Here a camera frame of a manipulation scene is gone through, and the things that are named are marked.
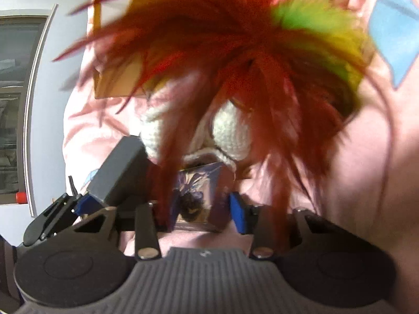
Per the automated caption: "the dark grey box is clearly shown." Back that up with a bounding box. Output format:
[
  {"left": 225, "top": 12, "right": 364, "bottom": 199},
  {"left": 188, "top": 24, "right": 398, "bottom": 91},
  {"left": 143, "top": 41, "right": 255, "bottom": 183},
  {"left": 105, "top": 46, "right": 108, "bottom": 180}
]
[{"left": 87, "top": 135, "right": 150, "bottom": 206}]

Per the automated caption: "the purple patterned small box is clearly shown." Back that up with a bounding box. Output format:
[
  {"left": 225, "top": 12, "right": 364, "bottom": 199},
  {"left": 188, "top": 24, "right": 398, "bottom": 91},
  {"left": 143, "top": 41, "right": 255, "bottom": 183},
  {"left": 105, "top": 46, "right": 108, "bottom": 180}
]
[{"left": 174, "top": 162, "right": 234, "bottom": 233}]

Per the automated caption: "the white crochet bunny plush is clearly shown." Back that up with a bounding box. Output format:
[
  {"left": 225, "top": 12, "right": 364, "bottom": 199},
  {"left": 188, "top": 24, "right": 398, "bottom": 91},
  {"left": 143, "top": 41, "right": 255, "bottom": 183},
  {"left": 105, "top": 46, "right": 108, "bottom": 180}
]
[{"left": 139, "top": 101, "right": 251, "bottom": 172}]

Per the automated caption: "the red feather shuttlecock toy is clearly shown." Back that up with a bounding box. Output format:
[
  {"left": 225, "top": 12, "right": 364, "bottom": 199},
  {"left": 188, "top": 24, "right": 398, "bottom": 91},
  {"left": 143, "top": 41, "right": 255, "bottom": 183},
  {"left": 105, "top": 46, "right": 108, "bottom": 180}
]
[{"left": 52, "top": 0, "right": 391, "bottom": 233}]

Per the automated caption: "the orange cardboard storage box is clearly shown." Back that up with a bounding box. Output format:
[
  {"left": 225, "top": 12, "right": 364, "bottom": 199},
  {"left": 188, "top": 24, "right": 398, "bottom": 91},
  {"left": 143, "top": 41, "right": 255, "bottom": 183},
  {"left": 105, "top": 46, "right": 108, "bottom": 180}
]
[{"left": 89, "top": 0, "right": 159, "bottom": 98}]

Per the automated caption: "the window with grey frame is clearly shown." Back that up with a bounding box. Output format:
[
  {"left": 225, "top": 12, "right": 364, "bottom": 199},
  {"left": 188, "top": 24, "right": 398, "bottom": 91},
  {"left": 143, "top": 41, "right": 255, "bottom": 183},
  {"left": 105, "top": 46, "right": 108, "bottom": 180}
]
[{"left": 1, "top": 5, "right": 58, "bottom": 217}]

